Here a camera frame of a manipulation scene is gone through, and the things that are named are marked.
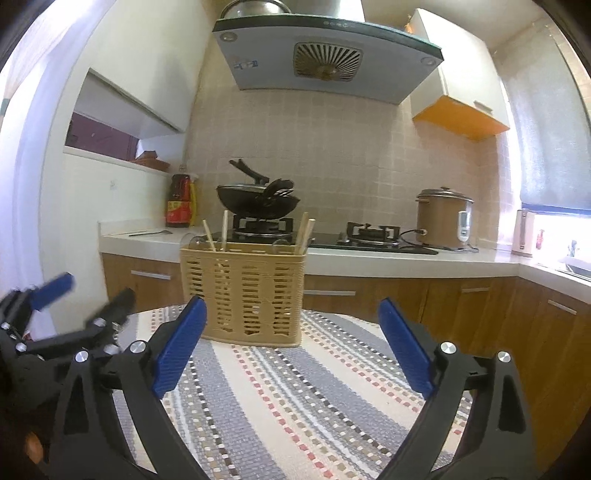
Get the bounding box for red sauce bottle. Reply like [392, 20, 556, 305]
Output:
[165, 173, 194, 228]

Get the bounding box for striped woven mat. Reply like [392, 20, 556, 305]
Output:
[106, 307, 476, 480]

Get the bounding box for grey window blind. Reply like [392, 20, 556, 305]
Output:
[501, 23, 591, 214]

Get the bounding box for person's left hand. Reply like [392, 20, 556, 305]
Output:
[23, 431, 46, 464]

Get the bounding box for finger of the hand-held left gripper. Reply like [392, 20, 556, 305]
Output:
[18, 272, 76, 311]
[28, 287, 137, 356]

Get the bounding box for white and orange wall cabinet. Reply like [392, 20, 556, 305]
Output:
[410, 8, 511, 142]

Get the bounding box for black power cable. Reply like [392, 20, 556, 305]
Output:
[399, 228, 482, 254]

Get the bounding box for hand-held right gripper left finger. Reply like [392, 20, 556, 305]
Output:
[46, 295, 208, 480]

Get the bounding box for black gas stove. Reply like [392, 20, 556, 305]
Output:
[231, 215, 439, 256]

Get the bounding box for brown rice cooker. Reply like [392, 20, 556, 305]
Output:
[416, 186, 476, 250]

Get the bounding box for kitchen sink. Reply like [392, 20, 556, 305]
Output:
[558, 255, 591, 281]

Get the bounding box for beige plastic utensil basket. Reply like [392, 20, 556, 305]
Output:
[179, 244, 309, 349]

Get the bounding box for wooden base cabinets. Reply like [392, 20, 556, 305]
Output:
[100, 253, 591, 467]

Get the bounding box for black wok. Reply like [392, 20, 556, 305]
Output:
[216, 182, 302, 220]

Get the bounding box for black cooking utensils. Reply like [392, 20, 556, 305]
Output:
[229, 158, 296, 206]

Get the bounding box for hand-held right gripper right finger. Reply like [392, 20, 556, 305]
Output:
[378, 298, 541, 480]

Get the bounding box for glass range hood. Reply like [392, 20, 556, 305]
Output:
[212, 0, 444, 106]

